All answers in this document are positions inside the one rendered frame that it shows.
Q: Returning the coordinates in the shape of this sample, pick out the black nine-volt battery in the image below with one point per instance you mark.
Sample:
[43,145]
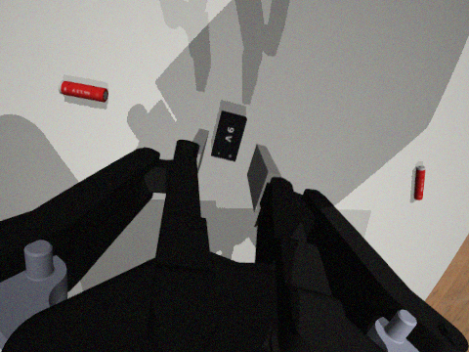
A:
[228,136]

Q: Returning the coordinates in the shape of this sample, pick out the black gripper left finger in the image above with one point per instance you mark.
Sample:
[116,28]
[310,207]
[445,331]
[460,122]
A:
[45,252]

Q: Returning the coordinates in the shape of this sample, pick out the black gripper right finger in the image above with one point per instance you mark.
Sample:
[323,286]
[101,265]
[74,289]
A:
[373,296]

